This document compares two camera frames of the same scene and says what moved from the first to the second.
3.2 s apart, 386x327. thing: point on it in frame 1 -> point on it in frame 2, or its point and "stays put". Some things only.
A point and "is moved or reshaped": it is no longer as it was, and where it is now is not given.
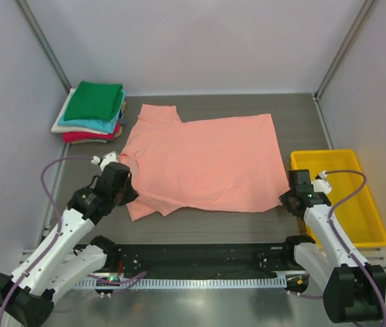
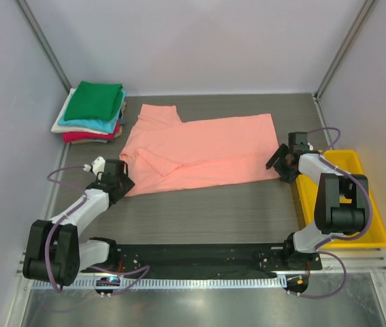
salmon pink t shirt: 223,165 is moved or reshaped
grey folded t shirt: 122,121 stays put
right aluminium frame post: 365,13 stays put
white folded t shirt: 58,128 stays put
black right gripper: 284,199 -> 283,152
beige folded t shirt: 120,129 stays put
